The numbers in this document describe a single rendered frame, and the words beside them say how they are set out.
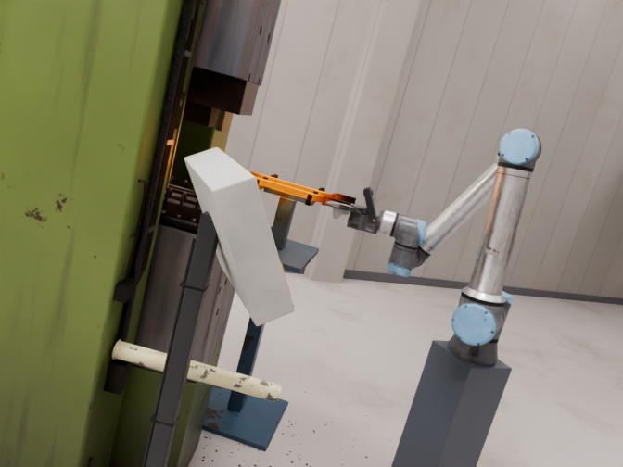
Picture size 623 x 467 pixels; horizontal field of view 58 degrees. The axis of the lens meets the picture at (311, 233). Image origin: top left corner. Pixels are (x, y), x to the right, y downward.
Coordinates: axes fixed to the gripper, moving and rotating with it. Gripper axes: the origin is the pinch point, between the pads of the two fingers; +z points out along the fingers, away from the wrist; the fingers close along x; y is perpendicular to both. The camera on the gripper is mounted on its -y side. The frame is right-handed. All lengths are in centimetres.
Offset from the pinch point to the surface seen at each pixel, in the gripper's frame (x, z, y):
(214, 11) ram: -60, 35, -48
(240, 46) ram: -59, 26, -41
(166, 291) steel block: -58, 32, 31
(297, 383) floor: 56, -1, 103
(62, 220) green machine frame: -89, 49, 9
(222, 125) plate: -18.6, 41.1, -17.3
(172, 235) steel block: -59, 34, 14
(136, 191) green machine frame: -85, 34, -2
